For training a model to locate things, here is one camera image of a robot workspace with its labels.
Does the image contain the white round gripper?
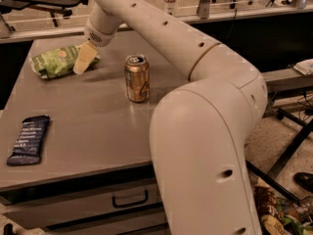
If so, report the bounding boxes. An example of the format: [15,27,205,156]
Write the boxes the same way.
[73,18,115,74]

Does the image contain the green jalapeno chip bag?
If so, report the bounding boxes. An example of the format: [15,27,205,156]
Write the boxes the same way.
[30,45,100,79]

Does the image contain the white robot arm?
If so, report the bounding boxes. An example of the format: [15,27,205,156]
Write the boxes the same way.
[85,0,267,235]

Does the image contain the colourful chip bags pile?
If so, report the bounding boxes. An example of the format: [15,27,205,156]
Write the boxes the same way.
[254,178,313,235]

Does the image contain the gold soda can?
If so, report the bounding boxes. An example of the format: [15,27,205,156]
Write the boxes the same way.
[124,54,150,103]

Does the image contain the grey drawer cabinet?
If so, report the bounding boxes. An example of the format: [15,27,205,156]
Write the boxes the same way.
[1,32,188,235]

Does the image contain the dark blue snack bar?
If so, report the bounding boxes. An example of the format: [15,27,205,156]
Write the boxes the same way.
[7,115,50,166]

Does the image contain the black metal stand legs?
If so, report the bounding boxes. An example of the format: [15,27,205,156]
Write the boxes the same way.
[246,109,313,202]

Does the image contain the black shoe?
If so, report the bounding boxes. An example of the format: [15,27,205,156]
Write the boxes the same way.
[293,172,313,193]

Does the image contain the metal railing frame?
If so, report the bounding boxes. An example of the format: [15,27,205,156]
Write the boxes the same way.
[1,0,313,42]

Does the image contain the black drawer handle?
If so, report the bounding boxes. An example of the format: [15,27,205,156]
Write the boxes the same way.
[112,190,149,209]

